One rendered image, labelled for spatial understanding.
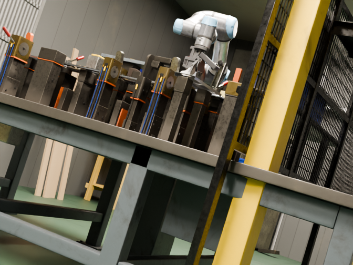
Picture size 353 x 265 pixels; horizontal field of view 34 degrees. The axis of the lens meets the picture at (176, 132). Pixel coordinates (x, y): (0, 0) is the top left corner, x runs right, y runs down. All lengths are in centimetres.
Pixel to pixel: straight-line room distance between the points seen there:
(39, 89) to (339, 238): 179
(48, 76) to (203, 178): 130
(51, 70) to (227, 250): 151
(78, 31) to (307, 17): 498
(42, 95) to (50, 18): 341
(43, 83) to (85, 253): 115
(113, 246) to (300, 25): 104
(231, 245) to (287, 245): 706
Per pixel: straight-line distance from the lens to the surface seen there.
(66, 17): 669
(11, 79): 330
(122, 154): 222
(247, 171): 200
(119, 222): 220
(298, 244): 906
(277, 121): 205
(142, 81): 275
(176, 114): 238
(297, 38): 212
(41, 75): 315
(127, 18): 778
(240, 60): 841
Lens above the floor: 57
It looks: 5 degrees up
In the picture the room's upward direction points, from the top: 18 degrees clockwise
